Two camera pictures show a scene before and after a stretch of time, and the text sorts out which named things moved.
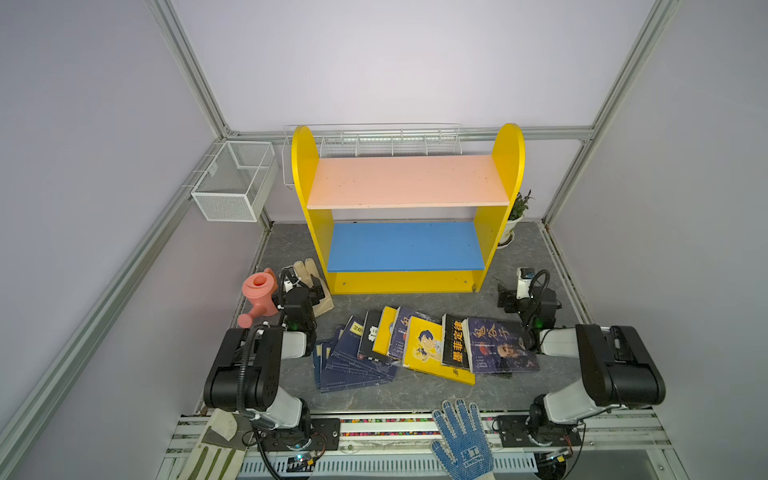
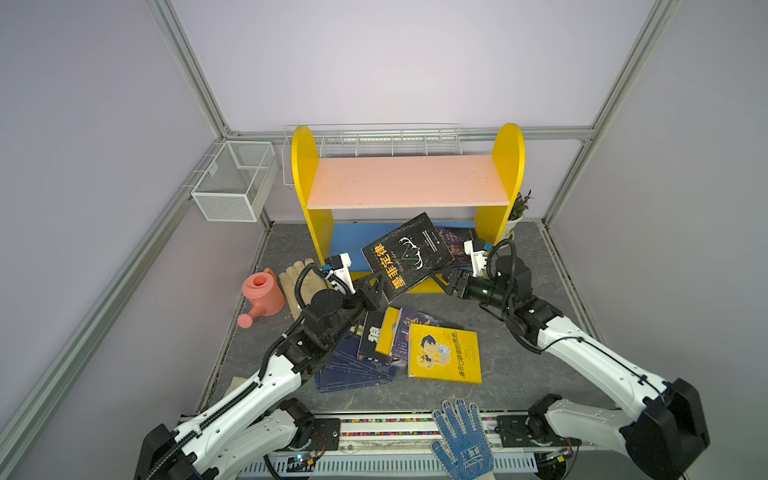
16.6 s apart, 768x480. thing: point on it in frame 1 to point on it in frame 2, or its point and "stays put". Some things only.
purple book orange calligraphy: (399, 330) stays put
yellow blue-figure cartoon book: (385, 331) stays put
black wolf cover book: (369, 334) stays put
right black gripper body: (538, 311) to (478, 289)
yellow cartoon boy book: (423, 351) stays put
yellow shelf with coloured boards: (408, 225) stays put
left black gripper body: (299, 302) to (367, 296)
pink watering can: (260, 288) stays put
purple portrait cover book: (498, 346) to (454, 239)
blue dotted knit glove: (464, 449) stays put
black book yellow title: (455, 343) to (407, 255)
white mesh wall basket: (233, 186) stays put
